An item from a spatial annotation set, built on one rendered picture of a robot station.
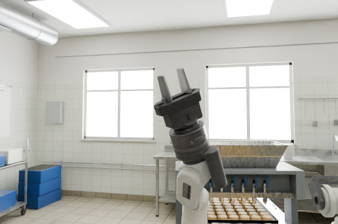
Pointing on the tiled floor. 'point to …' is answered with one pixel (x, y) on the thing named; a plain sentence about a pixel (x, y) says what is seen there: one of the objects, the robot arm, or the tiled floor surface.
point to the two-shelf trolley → (24, 184)
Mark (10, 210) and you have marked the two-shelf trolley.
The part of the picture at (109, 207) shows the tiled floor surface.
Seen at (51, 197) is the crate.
